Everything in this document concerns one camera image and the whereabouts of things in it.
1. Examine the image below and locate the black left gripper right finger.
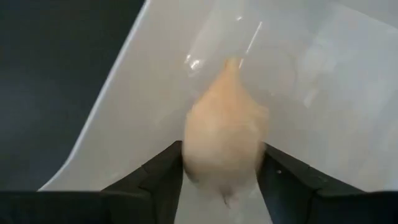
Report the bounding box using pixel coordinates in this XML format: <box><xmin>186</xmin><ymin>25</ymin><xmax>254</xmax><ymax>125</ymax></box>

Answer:
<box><xmin>256</xmin><ymin>142</ymin><xmax>398</xmax><ymax>224</ymax></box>

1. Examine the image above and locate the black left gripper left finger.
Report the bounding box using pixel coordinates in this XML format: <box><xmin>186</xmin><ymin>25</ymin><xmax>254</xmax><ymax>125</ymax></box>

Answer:
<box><xmin>0</xmin><ymin>140</ymin><xmax>184</xmax><ymax>224</ymax></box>

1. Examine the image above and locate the garlic bulb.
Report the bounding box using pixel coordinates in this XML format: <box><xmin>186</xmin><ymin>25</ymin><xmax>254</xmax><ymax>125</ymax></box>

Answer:
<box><xmin>182</xmin><ymin>57</ymin><xmax>271</xmax><ymax>209</ymax></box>

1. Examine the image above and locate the white rectangular basket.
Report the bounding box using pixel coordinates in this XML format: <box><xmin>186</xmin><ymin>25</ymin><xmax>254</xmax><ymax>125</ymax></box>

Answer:
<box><xmin>37</xmin><ymin>0</ymin><xmax>398</xmax><ymax>224</ymax></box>

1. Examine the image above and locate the black table mat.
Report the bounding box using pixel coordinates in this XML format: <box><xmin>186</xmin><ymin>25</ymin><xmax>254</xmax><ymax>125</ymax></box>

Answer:
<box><xmin>0</xmin><ymin>0</ymin><xmax>147</xmax><ymax>192</ymax></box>

